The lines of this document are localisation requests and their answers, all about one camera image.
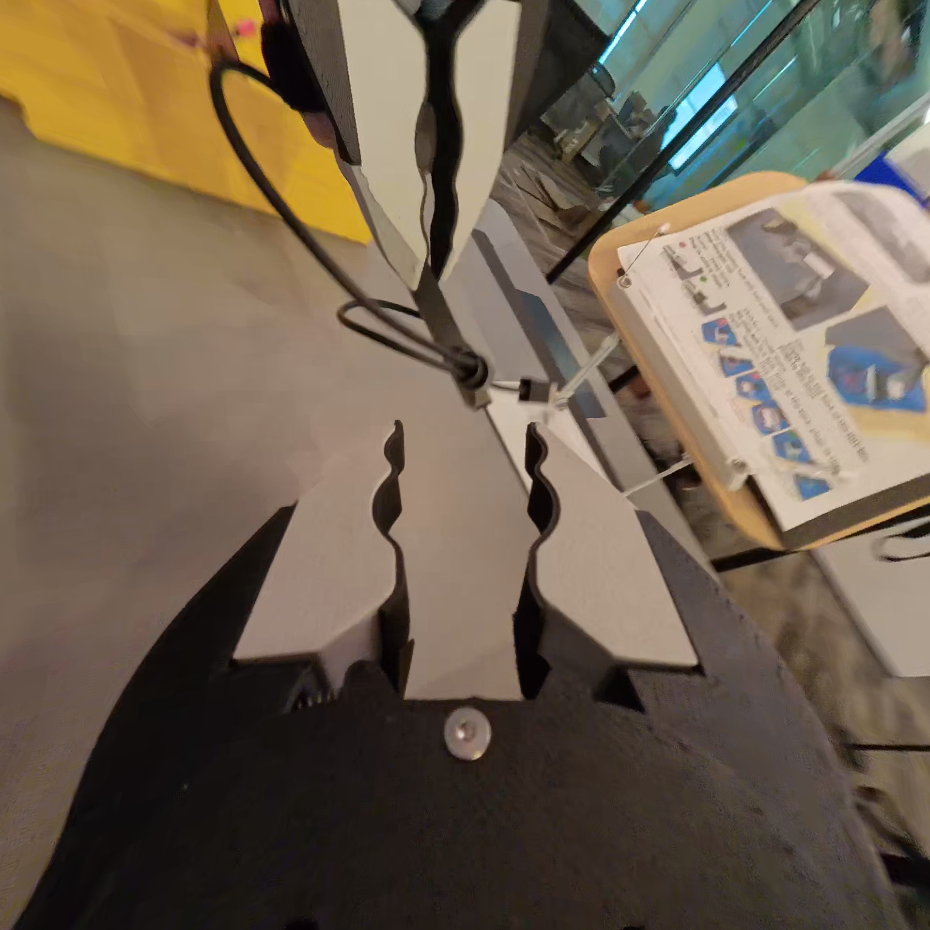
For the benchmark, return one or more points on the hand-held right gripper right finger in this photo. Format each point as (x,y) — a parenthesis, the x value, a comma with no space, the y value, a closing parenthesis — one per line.
(610,588)

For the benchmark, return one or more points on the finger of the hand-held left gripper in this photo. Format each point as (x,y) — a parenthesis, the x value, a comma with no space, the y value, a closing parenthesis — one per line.
(378,87)
(487,87)

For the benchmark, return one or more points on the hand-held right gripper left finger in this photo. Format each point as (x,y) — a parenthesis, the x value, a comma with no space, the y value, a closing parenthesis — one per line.
(320,581)

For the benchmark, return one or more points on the yellow plastic bin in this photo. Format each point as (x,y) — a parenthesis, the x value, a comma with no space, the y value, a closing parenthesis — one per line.
(109,109)

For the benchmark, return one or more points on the printed instruction sheet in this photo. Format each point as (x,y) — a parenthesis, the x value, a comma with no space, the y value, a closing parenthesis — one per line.
(799,349)

